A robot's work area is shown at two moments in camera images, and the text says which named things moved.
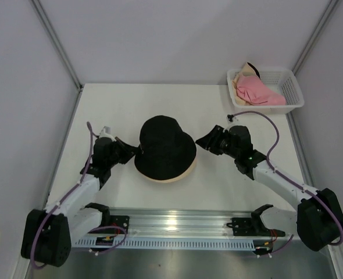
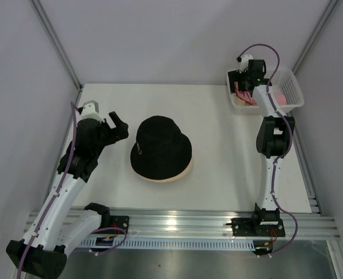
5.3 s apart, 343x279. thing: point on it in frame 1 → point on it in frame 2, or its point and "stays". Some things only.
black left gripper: [128, 150] → [119, 132]
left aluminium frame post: [56, 40] stays
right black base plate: [245, 226] stays
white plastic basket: [282, 80] stays
